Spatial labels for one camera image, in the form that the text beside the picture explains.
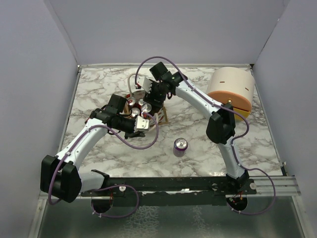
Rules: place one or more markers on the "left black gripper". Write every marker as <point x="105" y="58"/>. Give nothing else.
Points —
<point x="134" y="135"/>

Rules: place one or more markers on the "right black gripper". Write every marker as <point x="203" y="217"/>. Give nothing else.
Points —
<point x="149" y="98"/>

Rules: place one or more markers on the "black and yellow can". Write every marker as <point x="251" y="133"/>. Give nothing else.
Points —
<point x="146" y="108"/>

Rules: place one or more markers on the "red cola can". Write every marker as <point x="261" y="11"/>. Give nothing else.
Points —
<point x="135" y="112"/>
<point x="140" y="102"/>

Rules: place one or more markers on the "watermelon canvas tote bag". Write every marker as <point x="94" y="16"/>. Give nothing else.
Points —
<point x="160" y="115"/>

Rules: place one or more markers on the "red cola can front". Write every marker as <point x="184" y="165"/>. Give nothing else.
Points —
<point x="135" y="112"/>

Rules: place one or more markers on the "silver blue slim can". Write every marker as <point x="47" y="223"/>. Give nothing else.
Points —
<point x="132" y="102"/>

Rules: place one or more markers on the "purple can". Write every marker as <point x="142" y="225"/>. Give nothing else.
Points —
<point x="179" y="147"/>

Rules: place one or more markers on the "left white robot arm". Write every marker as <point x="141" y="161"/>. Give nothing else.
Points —
<point x="60" y="175"/>

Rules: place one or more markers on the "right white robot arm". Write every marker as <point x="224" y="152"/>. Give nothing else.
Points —
<point x="221" y="121"/>

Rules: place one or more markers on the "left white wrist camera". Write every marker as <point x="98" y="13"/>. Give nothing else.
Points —
<point x="141" y="124"/>

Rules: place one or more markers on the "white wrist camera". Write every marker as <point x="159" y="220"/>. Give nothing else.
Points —
<point x="141" y="124"/>
<point x="145" y="84"/>

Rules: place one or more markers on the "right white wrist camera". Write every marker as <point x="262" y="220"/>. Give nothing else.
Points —
<point x="145" y="84"/>

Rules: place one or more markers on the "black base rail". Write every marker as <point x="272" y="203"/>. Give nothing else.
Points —
<point x="171" y="191"/>

